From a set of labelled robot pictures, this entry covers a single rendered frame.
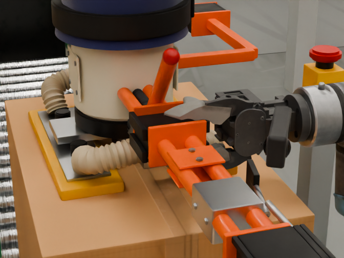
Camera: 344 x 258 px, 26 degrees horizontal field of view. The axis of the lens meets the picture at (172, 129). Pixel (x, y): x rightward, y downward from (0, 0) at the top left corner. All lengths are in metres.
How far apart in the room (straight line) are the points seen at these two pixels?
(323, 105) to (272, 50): 4.04
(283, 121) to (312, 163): 0.68
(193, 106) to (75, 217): 0.24
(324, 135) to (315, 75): 0.55
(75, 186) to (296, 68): 3.22
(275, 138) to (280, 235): 0.24
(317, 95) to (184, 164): 0.26
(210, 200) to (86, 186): 0.35
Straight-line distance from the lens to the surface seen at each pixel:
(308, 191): 1.74
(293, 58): 4.28
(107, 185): 1.15
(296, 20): 4.21
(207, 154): 0.95
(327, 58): 1.62
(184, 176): 0.91
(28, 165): 1.26
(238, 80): 4.51
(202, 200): 0.85
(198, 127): 1.01
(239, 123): 1.04
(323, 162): 1.72
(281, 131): 1.00
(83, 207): 1.12
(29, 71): 3.07
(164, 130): 1.00
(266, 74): 4.64
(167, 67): 1.00
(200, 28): 1.58
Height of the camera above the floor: 1.52
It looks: 24 degrees down
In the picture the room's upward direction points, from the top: straight up
